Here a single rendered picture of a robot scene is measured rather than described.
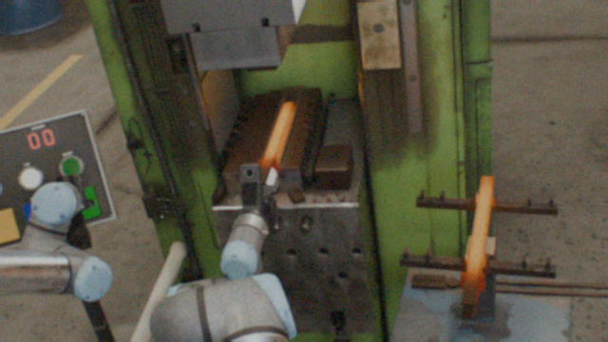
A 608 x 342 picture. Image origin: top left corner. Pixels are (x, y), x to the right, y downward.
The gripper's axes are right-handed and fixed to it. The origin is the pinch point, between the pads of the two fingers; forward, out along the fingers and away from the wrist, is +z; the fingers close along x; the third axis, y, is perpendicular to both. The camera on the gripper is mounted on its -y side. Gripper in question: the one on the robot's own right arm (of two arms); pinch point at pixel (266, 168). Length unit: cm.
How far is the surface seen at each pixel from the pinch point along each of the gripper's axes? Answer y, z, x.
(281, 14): -38.6, 2.1, 9.7
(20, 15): 80, 364, -286
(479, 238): 4, -24, 50
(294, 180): 5.6, 2.6, 5.6
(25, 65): 96, 302, -256
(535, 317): 31, -20, 62
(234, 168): 2.4, 4.6, -9.9
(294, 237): 19.2, -3.2, 4.5
